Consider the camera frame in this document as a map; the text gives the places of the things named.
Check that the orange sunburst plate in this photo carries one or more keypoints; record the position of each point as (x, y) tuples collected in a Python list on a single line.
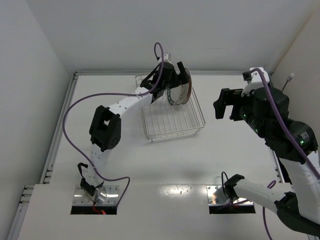
[(189, 89)]

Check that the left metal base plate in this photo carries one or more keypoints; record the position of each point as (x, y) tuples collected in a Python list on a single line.
[(104, 196)]

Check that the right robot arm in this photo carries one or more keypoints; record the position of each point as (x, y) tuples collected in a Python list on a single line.
[(299, 209)]

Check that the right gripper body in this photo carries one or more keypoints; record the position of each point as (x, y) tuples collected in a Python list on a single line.
[(233, 105)]

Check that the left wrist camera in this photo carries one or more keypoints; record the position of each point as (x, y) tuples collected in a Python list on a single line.
[(166, 58)]

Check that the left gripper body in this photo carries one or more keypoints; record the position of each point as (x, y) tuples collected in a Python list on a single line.
[(176, 78)]

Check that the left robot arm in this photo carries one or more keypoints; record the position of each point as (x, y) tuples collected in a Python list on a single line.
[(106, 125)]

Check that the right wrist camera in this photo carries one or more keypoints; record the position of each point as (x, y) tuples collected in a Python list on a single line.
[(253, 80)]

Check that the green rimmed plate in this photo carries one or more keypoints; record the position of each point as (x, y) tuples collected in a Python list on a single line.
[(173, 95)]

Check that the wire dish rack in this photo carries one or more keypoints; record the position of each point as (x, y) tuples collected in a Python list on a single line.
[(162, 121)]

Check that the black rimmed white plate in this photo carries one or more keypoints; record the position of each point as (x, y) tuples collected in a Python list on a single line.
[(184, 88)]

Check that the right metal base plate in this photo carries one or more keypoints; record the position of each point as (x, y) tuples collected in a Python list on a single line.
[(216, 198)]

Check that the metal base plate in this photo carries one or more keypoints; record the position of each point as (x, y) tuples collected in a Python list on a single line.
[(216, 198), (104, 196)]

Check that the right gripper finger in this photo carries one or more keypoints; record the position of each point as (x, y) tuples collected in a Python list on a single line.
[(227, 97), (235, 113)]

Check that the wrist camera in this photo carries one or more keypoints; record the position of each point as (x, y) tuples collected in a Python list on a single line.
[(253, 80), (166, 58)]

